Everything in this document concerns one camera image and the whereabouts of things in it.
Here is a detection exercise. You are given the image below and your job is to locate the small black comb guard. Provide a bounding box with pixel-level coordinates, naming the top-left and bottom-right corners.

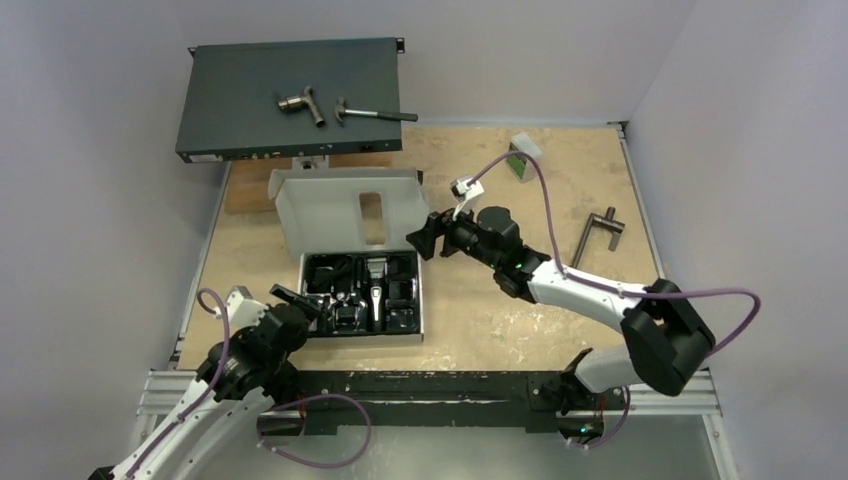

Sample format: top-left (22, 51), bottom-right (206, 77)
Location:
top-left (334, 306), bottom-right (361, 332)

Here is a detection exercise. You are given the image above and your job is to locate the white hair clipper kit box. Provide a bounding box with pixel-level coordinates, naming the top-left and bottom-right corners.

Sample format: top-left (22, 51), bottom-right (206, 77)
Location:
top-left (268, 167), bottom-right (430, 344)

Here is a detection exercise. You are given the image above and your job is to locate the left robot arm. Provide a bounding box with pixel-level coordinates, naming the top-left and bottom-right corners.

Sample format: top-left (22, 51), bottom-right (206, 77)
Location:
top-left (90, 284), bottom-right (327, 479)

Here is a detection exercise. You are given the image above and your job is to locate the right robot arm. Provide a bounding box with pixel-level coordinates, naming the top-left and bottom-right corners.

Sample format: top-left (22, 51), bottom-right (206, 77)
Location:
top-left (406, 207), bottom-right (715, 407)

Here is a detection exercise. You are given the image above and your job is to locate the black silver hair clipper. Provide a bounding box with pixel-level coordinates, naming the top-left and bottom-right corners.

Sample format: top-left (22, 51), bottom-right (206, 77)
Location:
top-left (366, 257), bottom-right (387, 332)

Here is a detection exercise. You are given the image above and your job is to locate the black plastic insert tray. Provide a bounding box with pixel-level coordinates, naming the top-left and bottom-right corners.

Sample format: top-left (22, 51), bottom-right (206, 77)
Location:
top-left (299, 251), bottom-right (424, 338)

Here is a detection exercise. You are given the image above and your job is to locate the white foam block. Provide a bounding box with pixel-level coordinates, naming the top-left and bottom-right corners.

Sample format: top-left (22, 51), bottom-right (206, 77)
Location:
top-left (505, 132), bottom-right (543, 183)

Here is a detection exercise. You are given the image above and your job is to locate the metal clamp tool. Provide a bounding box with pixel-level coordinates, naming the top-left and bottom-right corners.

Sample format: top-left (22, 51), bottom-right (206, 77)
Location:
top-left (572, 206), bottom-right (626, 270)

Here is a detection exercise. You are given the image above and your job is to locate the wooden board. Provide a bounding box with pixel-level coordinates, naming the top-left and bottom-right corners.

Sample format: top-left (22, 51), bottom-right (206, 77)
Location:
top-left (224, 153), bottom-right (393, 214)

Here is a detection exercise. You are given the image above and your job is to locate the small claw hammer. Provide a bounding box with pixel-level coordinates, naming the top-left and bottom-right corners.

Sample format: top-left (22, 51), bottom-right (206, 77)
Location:
top-left (334, 97), bottom-right (419, 124)

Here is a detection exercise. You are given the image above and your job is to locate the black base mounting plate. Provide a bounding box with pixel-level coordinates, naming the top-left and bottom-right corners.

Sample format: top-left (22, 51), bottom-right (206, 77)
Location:
top-left (257, 371), bottom-right (625, 439)

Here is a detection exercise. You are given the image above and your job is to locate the metal pipe tee fitting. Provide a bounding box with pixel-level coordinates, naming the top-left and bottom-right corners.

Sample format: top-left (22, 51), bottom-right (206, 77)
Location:
top-left (275, 85), bottom-right (326, 128)

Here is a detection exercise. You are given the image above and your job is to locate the black charging cable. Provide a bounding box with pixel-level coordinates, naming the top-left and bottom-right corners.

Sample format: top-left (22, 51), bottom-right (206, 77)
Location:
top-left (311, 258), bottom-right (356, 289)

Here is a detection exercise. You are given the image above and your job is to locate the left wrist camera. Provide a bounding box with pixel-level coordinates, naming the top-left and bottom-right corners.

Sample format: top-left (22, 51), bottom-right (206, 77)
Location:
top-left (225, 286), bottom-right (269, 331)

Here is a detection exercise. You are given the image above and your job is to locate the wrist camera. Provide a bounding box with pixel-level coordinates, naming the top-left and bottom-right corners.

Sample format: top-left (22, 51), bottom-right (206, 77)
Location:
top-left (450, 176), bottom-right (485, 220)
top-left (225, 286), bottom-right (269, 331)

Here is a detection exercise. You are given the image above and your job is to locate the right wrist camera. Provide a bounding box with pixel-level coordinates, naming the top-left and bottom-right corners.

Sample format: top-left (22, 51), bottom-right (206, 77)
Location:
top-left (450, 176), bottom-right (485, 220)

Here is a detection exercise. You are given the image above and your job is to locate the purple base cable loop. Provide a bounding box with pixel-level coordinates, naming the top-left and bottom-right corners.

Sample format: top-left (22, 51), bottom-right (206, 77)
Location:
top-left (256, 394), bottom-right (372, 470)

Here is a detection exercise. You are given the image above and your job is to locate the small metal bracket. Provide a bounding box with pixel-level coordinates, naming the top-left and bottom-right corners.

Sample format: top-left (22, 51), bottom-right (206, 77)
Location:
top-left (291, 155), bottom-right (329, 170)

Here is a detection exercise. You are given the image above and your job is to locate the dark rack-mount equipment case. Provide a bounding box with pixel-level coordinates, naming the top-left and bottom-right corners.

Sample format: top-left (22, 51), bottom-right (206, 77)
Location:
top-left (175, 37), bottom-right (405, 163)

